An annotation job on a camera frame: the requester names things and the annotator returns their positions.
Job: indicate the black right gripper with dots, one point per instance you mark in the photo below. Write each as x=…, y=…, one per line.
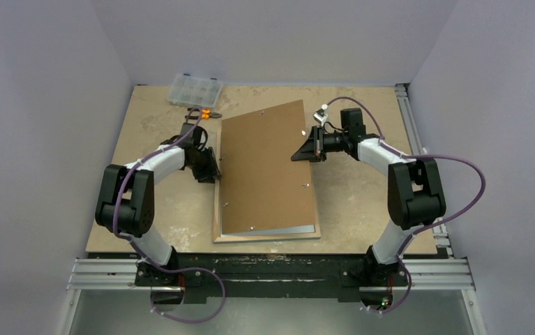
x=317, y=143

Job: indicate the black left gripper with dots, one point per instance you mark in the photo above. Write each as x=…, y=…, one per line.
x=211, y=172

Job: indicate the brown cardboard backing board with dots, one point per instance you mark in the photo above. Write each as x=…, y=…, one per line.
x=265, y=171

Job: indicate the blue wooden picture frame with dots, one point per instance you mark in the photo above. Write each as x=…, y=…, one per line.
x=267, y=238

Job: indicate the grey landscape photo print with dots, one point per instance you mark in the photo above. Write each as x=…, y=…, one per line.
x=256, y=231

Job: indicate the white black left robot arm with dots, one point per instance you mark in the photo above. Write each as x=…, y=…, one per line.
x=126, y=200

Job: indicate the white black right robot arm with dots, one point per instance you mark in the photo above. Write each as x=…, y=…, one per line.
x=415, y=196

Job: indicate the orange black pliers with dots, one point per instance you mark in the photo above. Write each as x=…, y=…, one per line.
x=196, y=113

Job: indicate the clear plastic organizer box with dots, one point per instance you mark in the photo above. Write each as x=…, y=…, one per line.
x=190, y=91

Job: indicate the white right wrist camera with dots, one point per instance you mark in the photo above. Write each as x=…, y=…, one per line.
x=321, y=115

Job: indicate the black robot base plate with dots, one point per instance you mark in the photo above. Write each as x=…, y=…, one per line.
x=345, y=277

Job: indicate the aluminium front rail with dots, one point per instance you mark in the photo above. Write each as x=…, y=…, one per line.
x=122, y=274

